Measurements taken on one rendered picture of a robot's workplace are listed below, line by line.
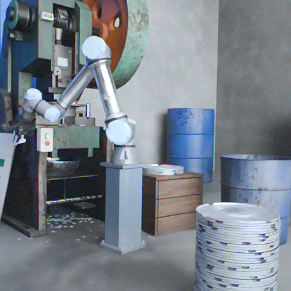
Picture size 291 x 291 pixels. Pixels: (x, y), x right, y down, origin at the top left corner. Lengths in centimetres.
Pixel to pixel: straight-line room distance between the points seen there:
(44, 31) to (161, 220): 137
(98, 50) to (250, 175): 103
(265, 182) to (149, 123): 277
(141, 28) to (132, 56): 19
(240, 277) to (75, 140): 143
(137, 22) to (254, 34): 315
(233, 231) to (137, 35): 160
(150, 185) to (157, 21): 306
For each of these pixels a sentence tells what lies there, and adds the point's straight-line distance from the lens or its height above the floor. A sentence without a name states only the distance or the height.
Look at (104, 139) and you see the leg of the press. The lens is 239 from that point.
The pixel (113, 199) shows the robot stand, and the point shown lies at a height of 26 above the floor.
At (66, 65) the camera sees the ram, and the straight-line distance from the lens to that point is 248.
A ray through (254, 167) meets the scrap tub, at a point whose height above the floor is 44.
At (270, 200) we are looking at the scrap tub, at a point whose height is 26.
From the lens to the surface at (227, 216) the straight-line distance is 128.
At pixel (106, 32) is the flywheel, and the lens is 272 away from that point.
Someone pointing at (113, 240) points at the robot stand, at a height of 5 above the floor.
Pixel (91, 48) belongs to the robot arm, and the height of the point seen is 101.
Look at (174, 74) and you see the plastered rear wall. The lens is 493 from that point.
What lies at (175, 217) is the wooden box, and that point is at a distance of 223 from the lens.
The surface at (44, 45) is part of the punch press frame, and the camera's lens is 238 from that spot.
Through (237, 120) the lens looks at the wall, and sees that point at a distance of 537.
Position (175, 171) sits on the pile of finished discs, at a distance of 225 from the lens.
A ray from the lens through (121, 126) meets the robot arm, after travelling 169.
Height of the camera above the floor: 64
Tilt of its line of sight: 3 degrees down
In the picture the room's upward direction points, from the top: 1 degrees clockwise
